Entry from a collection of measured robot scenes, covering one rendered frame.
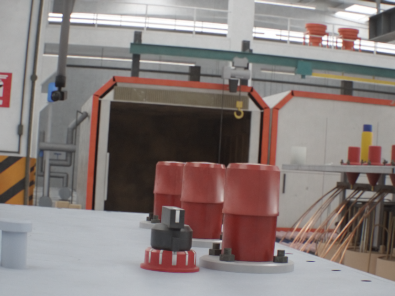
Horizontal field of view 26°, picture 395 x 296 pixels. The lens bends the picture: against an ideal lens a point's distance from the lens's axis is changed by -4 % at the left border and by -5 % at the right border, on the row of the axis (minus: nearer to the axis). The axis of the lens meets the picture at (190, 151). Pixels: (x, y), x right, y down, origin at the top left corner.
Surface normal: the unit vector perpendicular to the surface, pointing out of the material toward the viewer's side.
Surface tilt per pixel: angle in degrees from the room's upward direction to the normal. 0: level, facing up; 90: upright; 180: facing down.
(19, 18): 90
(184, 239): 90
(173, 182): 89
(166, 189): 89
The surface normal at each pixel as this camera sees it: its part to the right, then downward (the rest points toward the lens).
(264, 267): 0.32, 0.00
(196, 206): -0.26, -0.03
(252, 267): 0.03, -0.02
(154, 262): -0.59, -0.08
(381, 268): -0.97, -0.07
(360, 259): -0.75, -0.06
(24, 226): 0.69, 0.03
